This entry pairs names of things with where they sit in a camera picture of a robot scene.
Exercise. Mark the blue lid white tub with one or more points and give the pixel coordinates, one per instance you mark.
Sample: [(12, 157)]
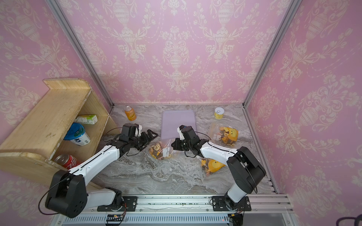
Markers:
[(77, 135)]

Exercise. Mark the yellow tin can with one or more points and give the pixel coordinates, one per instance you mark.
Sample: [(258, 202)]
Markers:
[(219, 112)]

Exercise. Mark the green white carton box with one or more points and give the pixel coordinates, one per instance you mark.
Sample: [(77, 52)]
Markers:
[(86, 119)]

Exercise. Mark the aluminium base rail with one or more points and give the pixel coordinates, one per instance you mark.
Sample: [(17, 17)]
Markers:
[(189, 210)]

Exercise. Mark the lilac plastic tray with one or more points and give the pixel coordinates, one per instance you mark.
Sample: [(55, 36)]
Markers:
[(173, 119)]

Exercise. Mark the red soda can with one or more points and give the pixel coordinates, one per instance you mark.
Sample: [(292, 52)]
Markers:
[(66, 161)]

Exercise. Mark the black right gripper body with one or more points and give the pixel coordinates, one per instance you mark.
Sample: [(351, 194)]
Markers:
[(186, 146)]

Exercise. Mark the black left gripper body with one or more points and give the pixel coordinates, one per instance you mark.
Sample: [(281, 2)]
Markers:
[(136, 141)]

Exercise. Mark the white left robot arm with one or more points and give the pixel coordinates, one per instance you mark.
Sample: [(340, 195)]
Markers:
[(68, 194)]

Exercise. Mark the aluminium frame post right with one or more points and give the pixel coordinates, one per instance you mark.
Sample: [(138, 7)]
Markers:
[(285, 23)]

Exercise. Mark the aluminium frame post left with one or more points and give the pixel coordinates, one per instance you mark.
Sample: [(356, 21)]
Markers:
[(69, 31)]

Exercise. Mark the clear ziploc bag of cookies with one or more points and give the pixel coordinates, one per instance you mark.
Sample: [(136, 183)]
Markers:
[(162, 150)]

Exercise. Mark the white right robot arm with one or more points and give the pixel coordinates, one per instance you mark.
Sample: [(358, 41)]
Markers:
[(246, 170)]

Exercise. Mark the orange Schweppes soda can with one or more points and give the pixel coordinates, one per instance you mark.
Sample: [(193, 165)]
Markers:
[(130, 113)]

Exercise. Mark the aluminium frame post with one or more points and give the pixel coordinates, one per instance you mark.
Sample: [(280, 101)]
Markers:
[(285, 23), (69, 31)]

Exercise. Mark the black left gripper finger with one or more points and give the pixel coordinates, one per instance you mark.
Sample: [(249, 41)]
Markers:
[(142, 144), (149, 135)]

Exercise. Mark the ziploc bag with yellow chick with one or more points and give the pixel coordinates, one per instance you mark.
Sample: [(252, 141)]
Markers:
[(210, 166)]

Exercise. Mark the wooden shelf unit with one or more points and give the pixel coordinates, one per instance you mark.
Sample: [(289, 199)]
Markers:
[(30, 150)]

